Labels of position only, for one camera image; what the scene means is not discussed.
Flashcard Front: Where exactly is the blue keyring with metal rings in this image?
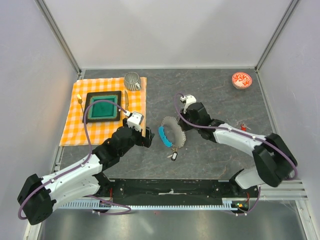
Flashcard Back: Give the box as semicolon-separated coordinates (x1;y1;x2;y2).
158;116;186;148

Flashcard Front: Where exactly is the black key tag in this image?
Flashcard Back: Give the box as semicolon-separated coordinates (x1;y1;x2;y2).
171;152;178;161

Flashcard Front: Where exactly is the red key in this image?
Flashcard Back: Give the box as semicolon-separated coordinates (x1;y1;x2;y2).
240;123;251;132

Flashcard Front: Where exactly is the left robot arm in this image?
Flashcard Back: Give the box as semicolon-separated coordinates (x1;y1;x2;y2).
17;119;155;225

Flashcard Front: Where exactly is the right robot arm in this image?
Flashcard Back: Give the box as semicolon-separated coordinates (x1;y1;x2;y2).
179;100;298;197

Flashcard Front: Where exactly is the orange checkered cloth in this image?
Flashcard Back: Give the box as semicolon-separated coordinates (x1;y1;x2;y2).
59;77;147;146

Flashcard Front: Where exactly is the green square plate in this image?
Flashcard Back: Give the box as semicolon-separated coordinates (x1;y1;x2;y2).
82;90;122;123

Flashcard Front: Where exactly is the red patterned bowl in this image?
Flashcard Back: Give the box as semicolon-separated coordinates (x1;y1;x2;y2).
231;72;253;90

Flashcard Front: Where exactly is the grey striped mug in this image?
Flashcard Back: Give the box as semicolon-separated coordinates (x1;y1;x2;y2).
123;72;142;91

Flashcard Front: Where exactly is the gold fork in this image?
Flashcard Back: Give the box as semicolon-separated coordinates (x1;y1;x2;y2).
76;94;84;113

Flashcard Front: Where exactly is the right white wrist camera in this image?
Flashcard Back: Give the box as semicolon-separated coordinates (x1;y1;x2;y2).
180;94;197;114

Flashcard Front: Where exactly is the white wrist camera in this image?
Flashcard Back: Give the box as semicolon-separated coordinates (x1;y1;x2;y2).
124;110;144;132
180;94;197;114

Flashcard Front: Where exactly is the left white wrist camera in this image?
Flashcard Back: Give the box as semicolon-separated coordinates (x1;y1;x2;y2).
124;110;144;132

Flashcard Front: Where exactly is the wooden handled knife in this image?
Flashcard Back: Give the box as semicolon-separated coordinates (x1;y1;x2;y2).
124;90;130;111

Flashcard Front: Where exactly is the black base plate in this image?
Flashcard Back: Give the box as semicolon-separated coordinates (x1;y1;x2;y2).
95;178;258;206

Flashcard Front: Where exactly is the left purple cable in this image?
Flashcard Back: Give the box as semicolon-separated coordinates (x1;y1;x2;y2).
16;99;133;220

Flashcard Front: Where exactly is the grey cable duct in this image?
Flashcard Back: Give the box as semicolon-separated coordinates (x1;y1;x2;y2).
59;198;238;211

